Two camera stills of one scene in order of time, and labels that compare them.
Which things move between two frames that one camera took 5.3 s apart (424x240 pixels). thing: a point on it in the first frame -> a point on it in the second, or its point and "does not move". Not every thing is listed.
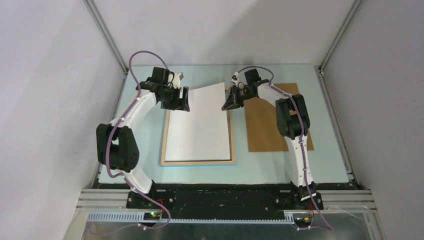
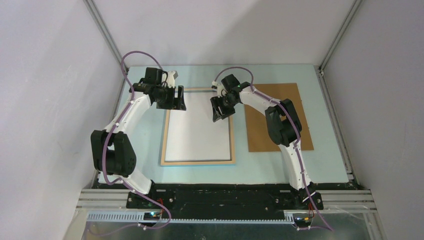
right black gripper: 233,101 -> 216,102
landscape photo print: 202,133 does not move
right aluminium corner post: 319,68 does not move
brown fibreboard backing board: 264,134 does not move
